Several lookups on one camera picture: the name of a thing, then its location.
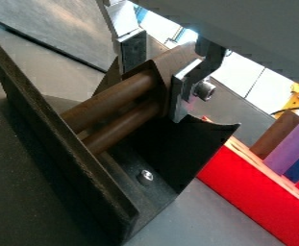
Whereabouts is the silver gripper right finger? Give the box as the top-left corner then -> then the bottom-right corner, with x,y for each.
169,37 -> 226,123

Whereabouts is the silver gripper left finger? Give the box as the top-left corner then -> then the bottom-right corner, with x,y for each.
97,0 -> 147,73

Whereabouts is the brown three prong object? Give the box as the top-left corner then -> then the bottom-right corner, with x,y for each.
60,42 -> 202,156

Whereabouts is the black curved fixture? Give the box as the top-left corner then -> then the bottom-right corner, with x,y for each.
0,46 -> 238,243

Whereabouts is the red peg board base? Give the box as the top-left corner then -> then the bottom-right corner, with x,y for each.
198,138 -> 299,246

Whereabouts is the brown cylinder peg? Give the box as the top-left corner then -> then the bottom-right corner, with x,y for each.
250,111 -> 299,160

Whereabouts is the purple cylinder peg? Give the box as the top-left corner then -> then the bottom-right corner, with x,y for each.
264,124 -> 299,175

